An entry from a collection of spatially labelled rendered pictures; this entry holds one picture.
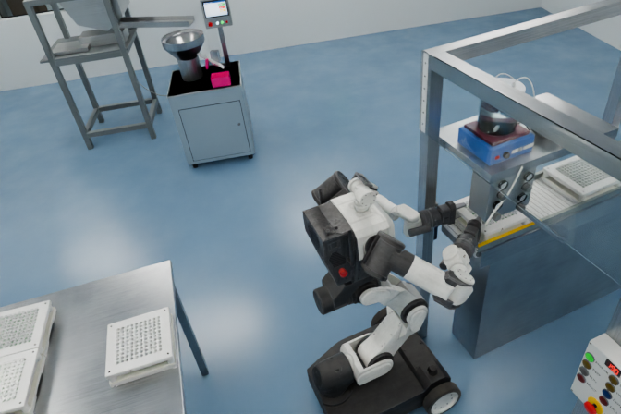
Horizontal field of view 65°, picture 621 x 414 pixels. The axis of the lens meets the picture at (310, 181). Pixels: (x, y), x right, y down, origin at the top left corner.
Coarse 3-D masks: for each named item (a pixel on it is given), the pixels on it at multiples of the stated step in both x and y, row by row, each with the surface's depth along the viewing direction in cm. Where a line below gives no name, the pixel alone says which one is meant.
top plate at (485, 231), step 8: (464, 200) 223; (464, 208) 219; (464, 216) 215; (472, 216) 214; (512, 216) 211; (520, 216) 211; (496, 224) 209; (504, 224) 208; (512, 224) 208; (488, 232) 205; (496, 232) 207
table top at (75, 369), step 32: (96, 288) 220; (128, 288) 218; (160, 288) 216; (64, 320) 207; (96, 320) 205; (64, 352) 193; (96, 352) 192; (64, 384) 182; (96, 384) 180; (128, 384) 179; (160, 384) 178
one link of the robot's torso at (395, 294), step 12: (372, 288) 203; (384, 288) 206; (396, 288) 211; (408, 288) 226; (360, 300) 203; (372, 300) 205; (384, 300) 210; (396, 300) 218; (408, 300) 222; (420, 300) 224; (396, 312) 228; (408, 312) 223
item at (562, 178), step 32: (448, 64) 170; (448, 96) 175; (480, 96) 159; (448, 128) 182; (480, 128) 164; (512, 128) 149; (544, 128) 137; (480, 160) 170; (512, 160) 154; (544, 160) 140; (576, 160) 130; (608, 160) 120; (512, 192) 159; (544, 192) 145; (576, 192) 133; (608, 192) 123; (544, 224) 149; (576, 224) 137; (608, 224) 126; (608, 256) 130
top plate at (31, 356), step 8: (24, 352) 187; (32, 352) 186; (0, 360) 185; (8, 360) 184; (16, 360) 184; (32, 360) 183; (24, 368) 181; (32, 368) 181; (24, 376) 178; (32, 376) 179; (8, 384) 176; (24, 384) 175; (24, 392) 173; (16, 400) 170; (24, 400) 170; (0, 408) 168; (8, 408) 168; (16, 408) 168
